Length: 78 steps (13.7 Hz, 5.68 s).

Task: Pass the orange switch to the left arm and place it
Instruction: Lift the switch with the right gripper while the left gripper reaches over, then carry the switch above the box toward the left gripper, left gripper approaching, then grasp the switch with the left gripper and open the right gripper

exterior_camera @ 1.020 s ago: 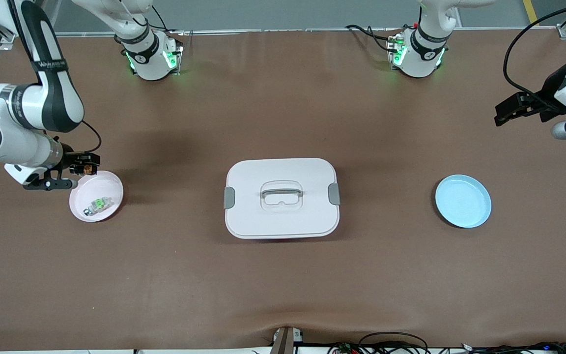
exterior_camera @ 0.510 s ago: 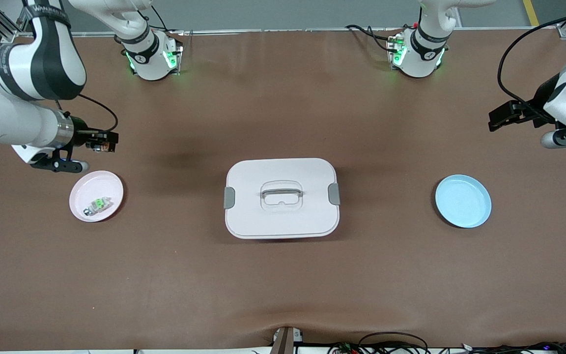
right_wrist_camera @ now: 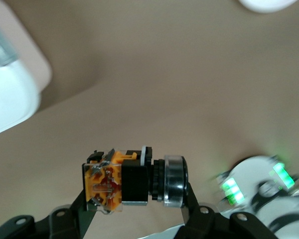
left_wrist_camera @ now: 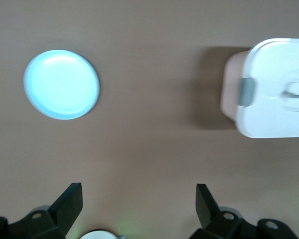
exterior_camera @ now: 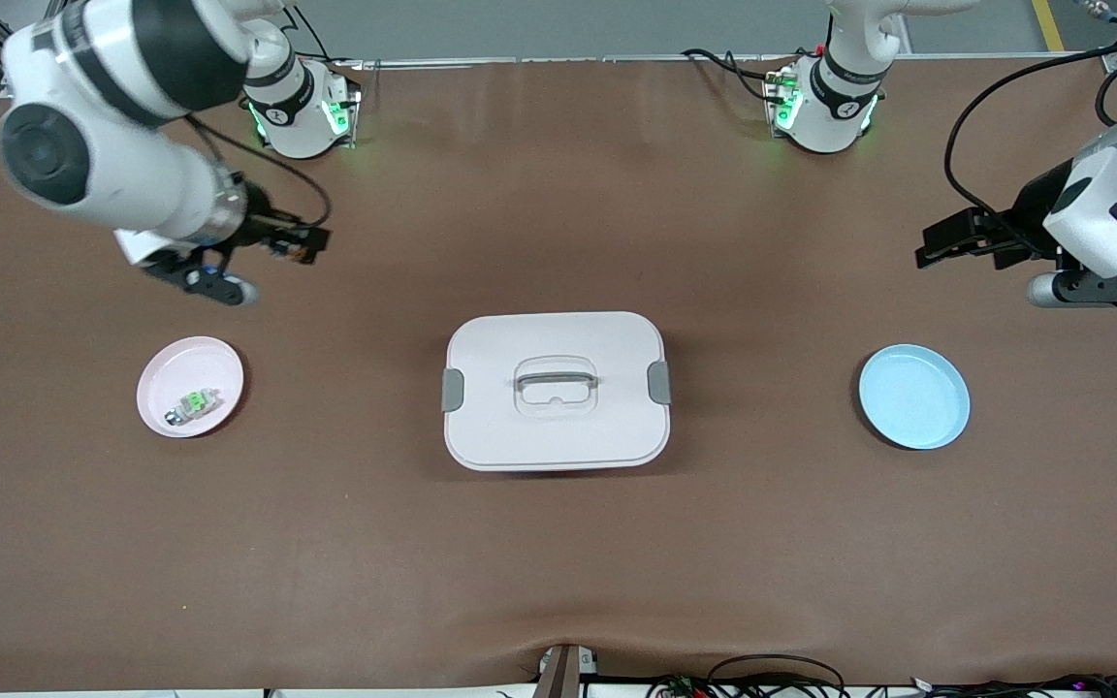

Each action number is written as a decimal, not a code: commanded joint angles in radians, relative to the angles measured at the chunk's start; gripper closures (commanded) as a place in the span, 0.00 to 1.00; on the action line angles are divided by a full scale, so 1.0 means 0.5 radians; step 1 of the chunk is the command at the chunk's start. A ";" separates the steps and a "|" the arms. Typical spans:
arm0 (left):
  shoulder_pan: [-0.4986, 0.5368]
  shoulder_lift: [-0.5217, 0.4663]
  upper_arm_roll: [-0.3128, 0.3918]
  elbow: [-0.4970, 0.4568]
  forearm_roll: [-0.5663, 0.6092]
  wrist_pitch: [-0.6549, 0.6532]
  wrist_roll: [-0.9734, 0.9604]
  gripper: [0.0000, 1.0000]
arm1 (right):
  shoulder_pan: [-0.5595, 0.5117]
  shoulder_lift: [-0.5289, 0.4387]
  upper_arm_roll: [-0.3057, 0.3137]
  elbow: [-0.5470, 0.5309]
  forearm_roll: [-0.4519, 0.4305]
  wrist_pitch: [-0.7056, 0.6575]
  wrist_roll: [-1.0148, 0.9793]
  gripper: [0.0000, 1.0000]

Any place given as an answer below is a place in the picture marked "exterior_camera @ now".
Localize black left arm base cable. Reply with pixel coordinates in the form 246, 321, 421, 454
682, 48, 794, 104

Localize brown table cover sheet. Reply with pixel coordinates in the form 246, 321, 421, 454
0, 56, 1117, 695

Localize black arm base cable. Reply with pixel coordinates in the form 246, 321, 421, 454
277, 5, 366, 71
682, 48, 794, 104

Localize white and green push-button switch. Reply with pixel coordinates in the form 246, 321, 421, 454
164, 389, 222, 428

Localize black right arm base cable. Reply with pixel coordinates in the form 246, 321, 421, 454
277, 5, 366, 71

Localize white lidded box grey latches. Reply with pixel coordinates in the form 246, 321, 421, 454
441, 310, 673, 473

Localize pink round plate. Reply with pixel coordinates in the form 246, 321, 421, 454
136, 335, 246, 439

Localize aluminium table edge rail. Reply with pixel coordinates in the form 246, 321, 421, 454
229, 52, 1104, 75

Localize black left arm gripper cable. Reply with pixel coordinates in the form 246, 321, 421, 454
943, 10, 1117, 255

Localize black right arm gripper cable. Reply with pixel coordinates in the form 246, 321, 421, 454
185, 114, 334, 232

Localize black looped cable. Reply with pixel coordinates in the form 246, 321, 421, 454
706, 653, 847, 698

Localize grey camera stand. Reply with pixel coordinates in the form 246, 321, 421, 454
533, 643, 600, 698

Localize black arm gripper cable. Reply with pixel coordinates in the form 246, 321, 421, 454
185, 114, 334, 232
943, 10, 1117, 255

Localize light blue round plate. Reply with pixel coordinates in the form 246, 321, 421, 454
857, 343, 972, 451

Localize bundle of coloured wires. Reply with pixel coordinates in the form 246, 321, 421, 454
646, 673, 1117, 698

